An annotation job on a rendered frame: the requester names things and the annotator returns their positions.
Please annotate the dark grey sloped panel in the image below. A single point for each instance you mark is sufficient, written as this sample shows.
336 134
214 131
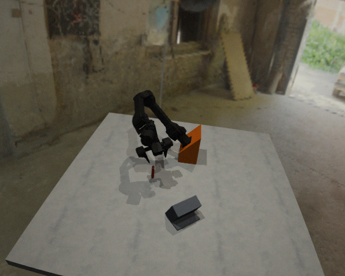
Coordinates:
182 214

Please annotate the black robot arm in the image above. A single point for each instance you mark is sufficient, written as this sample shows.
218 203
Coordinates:
148 128

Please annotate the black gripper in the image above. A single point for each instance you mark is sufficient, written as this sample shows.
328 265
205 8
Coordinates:
141 152

